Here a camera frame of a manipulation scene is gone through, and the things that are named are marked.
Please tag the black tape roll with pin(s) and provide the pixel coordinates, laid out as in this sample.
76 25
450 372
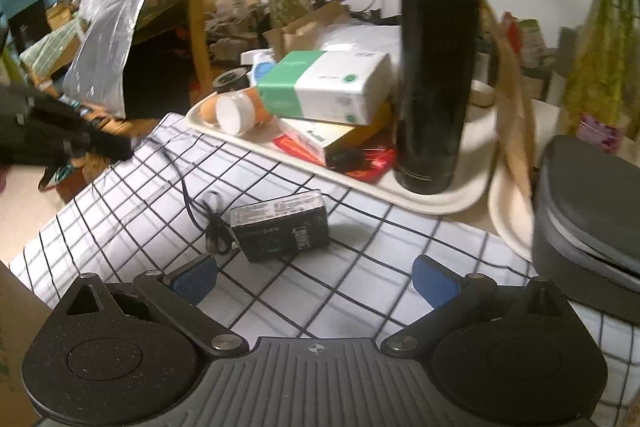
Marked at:
231 82

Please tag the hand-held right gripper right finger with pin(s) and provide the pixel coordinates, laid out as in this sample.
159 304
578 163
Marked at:
435 282

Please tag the brown bottle with white cap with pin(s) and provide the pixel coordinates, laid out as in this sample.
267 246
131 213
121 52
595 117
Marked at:
242 109

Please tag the green checked cloth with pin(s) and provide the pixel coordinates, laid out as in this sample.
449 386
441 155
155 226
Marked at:
50 47

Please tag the brown egg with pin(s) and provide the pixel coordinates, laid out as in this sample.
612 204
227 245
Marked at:
207 112

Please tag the green and white box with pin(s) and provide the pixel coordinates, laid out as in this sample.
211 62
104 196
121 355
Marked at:
325 87

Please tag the red packet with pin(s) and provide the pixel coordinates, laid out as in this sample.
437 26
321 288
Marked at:
372 162

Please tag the grey hard case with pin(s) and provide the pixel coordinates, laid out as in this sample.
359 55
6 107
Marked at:
580 207

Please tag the white checked tablecloth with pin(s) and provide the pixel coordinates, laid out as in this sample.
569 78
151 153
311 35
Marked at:
325 297

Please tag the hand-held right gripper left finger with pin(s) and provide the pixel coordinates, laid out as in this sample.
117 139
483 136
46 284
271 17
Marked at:
192 279

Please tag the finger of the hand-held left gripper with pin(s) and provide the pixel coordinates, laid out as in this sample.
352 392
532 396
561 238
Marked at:
100 139

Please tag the large cream tray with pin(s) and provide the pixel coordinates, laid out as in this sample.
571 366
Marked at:
450 197

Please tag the small cream tray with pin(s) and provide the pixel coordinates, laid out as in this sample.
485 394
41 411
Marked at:
510 222

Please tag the black thermos bottle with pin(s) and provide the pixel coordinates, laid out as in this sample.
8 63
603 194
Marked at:
435 72

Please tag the red and white box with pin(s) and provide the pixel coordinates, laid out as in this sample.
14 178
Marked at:
320 137

